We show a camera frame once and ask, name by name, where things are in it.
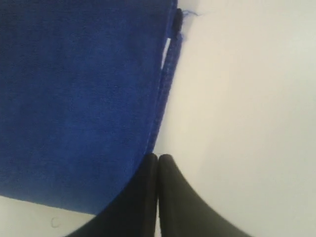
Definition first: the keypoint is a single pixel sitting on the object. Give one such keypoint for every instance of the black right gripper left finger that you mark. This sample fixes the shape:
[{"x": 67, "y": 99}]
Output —
[{"x": 133, "y": 212}]

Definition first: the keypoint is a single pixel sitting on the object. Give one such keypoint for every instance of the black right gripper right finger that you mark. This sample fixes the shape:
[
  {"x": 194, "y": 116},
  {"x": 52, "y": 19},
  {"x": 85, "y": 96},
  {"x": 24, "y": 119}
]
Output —
[{"x": 182, "y": 212}]

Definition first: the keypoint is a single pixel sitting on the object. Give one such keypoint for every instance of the blue towel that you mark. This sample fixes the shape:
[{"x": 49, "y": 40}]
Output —
[{"x": 83, "y": 86}]

